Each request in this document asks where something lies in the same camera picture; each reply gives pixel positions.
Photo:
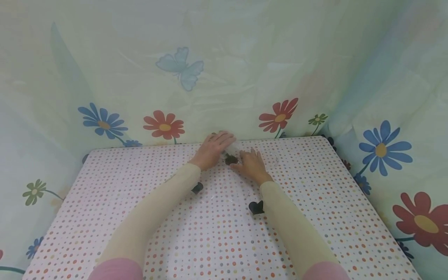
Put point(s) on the dark green clump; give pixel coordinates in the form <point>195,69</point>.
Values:
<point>231,159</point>

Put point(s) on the person's right hand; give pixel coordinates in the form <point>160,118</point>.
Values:
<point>253,169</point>

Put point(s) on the person's right thumb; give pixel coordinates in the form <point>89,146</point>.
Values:
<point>236,167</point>

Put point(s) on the clear plastic lid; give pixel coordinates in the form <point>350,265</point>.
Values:
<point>270,158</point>

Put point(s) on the clear plastic container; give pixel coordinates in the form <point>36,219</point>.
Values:
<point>235,149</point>

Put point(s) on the person's right fingers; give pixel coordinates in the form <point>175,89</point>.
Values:
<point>250,155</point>

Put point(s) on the person's left hand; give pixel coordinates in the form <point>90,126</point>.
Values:
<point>208,153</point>

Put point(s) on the person's right forearm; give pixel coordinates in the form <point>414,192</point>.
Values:
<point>294,229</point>

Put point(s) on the black wrist band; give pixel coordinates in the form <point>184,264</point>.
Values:
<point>256,207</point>
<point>197,188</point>

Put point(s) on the person's left fingers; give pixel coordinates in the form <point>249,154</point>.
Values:
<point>223,138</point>

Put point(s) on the person's left forearm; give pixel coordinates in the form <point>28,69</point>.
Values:
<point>154,217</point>

